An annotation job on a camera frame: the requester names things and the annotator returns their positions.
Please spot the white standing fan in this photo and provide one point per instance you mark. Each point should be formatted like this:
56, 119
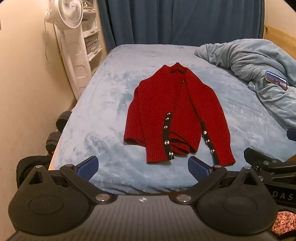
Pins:
69, 34

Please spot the white drawer shelf unit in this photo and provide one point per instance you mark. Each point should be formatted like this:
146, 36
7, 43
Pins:
92, 37

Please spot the floral patterned clothing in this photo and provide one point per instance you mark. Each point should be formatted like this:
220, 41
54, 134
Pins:
285, 222

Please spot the smartphone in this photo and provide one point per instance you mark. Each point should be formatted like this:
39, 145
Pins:
276, 80

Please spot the bed with blue fleece sheet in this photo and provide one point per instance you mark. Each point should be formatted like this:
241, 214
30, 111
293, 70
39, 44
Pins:
101, 109

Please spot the red knit cardigan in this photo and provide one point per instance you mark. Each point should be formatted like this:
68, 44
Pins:
175, 111

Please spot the dark blue curtain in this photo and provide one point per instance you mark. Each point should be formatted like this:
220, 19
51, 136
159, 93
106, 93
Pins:
180, 20

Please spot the wooden headboard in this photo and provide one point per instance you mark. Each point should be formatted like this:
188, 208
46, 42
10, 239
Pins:
281, 33

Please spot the black dumbbell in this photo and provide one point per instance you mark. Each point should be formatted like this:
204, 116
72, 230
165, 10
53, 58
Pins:
53, 141
63, 121

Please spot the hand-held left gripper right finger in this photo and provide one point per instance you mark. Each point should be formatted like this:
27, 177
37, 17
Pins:
198, 169

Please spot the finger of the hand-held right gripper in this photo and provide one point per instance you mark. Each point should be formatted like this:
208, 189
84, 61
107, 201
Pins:
291, 134
256, 155

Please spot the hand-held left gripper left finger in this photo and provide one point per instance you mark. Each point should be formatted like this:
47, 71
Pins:
87, 168

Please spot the crumpled light blue blanket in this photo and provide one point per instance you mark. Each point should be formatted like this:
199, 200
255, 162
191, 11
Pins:
259, 60

